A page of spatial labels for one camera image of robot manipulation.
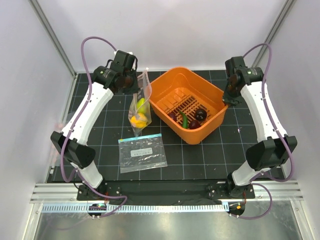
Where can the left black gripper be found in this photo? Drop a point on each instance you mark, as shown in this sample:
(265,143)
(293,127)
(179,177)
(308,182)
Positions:
(134,88)

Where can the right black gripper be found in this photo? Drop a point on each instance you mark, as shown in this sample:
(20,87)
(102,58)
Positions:
(228,99)

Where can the green apple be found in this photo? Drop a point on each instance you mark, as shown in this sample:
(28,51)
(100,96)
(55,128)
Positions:
(143,106)

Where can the pink zip top bag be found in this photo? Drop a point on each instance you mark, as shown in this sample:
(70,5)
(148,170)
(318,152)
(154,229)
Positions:
(144,90)

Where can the yellow bell pepper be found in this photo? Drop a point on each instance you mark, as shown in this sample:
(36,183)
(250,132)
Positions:
(139,121)

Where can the orange plastic basket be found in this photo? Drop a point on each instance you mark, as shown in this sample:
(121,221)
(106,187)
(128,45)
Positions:
(180,89)

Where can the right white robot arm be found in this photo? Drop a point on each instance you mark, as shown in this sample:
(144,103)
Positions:
(274,146)

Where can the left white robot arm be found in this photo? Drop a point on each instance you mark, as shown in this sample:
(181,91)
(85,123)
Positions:
(71,141)

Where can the blue zip top bag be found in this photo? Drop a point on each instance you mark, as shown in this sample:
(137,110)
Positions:
(141,153)

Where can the dark purple plum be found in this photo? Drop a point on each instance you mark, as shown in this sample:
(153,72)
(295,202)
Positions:
(200,114)

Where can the green chili pepper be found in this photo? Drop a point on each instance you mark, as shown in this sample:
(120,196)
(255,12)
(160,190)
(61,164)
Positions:
(184,120)

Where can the black grid mat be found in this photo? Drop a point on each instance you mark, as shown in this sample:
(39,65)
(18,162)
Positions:
(220,153)

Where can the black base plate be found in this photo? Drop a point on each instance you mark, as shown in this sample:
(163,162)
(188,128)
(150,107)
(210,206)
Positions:
(177,192)

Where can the white slotted cable duct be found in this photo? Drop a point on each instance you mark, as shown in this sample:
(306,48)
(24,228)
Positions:
(103,209)

